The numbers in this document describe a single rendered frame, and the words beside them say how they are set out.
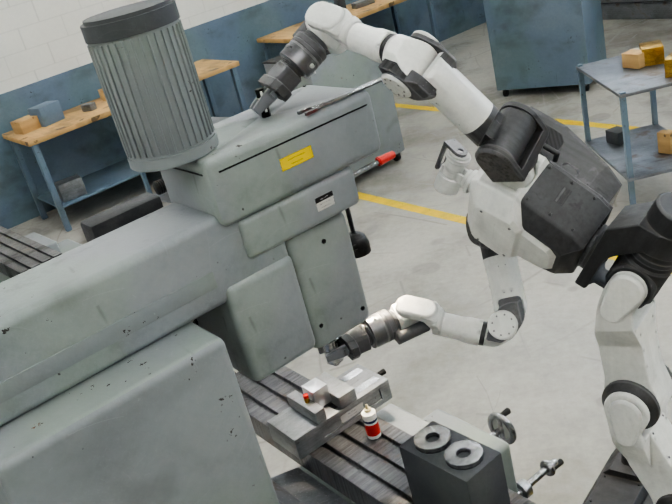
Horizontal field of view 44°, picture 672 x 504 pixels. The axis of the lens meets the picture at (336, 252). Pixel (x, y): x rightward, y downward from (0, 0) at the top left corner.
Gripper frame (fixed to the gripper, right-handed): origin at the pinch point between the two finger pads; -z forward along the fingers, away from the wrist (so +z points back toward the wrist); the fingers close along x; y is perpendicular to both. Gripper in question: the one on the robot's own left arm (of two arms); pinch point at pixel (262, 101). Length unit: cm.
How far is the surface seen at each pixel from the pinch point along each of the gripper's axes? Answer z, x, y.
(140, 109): -20.0, -14.9, 23.2
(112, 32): -12.2, -15.3, 37.1
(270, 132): -5.1, -13.5, -1.5
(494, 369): -3, 126, -221
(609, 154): 155, 237, -276
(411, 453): -39, -35, -73
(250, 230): -24.2, -16.5, -11.9
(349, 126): 8.9, -9.0, -16.7
